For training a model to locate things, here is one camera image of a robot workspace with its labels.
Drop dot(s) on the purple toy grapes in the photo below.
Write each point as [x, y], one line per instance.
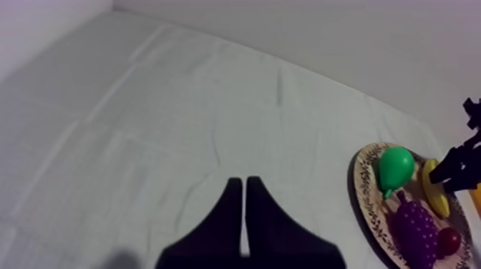
[415, 233]

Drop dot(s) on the round wooden board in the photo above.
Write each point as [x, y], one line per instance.
[370, 210]

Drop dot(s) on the yellow toy banana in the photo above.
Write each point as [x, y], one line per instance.
[436, 199]

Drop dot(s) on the green toy pear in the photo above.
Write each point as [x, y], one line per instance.
[395, 167]

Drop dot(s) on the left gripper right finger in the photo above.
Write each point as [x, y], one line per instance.
[282, 236]

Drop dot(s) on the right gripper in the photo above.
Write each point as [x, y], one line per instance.
[461, 165]

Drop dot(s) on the small red fruit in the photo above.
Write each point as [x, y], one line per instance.
[449, 242]

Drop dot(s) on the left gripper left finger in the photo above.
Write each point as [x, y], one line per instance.
[216, 233]

